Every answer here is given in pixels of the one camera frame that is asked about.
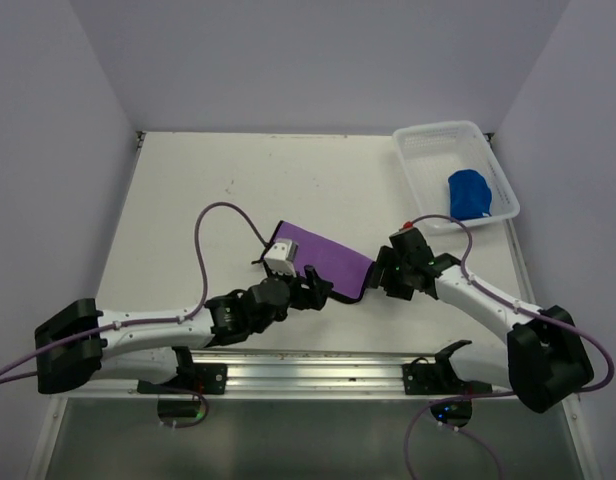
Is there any blue towel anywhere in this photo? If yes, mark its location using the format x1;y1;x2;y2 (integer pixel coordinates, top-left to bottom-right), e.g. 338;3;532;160
448;169;492;220

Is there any aluminium frame rail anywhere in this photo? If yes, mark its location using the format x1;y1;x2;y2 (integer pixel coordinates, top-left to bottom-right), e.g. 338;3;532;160
47;349;579;406

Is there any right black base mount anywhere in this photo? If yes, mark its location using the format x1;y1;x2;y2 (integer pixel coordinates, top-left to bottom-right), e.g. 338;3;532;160
401;357;493;396

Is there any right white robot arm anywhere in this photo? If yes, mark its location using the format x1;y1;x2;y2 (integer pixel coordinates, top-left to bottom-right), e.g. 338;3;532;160
369;227;594;413

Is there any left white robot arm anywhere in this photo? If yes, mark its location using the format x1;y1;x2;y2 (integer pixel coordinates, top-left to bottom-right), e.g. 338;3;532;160
34;265;333;394

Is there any white plastic basket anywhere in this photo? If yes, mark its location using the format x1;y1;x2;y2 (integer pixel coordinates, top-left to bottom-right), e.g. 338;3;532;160
392;121;520;228

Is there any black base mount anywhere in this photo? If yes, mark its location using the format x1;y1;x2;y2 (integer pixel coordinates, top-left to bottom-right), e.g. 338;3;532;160
401;357;493;396
137;363;228;396

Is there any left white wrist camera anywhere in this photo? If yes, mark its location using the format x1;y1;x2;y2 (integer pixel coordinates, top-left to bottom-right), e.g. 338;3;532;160
263;239;298;277

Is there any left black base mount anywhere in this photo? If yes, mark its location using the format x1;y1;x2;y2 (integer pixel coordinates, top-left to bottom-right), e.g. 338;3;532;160
137;363;228;396

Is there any purple and grey towel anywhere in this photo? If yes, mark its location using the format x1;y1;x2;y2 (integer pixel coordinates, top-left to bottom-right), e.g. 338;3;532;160
257;220;374;304

